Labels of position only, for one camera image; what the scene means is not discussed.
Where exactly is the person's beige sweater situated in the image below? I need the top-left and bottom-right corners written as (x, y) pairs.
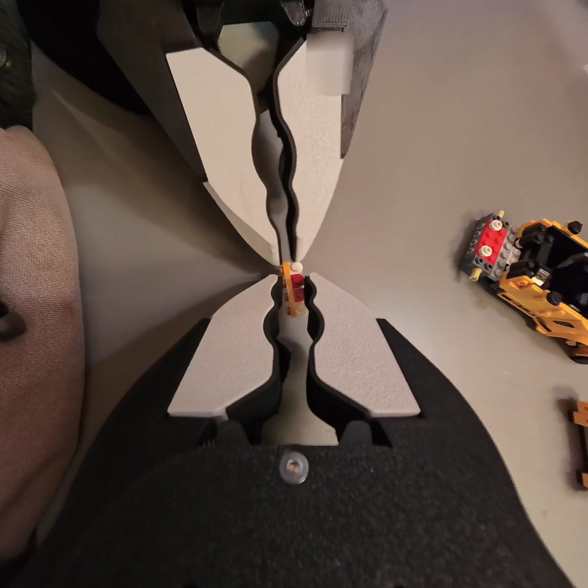
top-left (0, 126), bottom-right (86, 563)

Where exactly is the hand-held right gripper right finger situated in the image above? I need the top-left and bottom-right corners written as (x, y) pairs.
top-left (304, 271), bottom-right (422, 443)

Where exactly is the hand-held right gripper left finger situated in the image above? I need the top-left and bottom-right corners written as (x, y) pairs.
top-left (167, 273), bottom-right (283, 443)

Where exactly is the orange lego frame piece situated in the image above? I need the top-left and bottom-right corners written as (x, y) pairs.
top-left (557, 397), bottom-right (588, 490)

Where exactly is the orange and red lego assembly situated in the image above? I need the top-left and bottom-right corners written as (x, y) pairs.
top-left (281, 261), bottom-right (309, 319)

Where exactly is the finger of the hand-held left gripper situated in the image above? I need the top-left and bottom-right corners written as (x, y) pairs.
top-left (272, 37), bottom-right (344, 264)
top-left (164, 44), bottom-right (289, 266)

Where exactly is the black wired earbud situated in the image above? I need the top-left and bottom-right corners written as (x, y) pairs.
top-left (0, 300), bottom-right (27, 341)

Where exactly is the yellow lego car model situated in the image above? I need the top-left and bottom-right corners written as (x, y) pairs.
top-left (459, 210), bottom-right (588, 364)

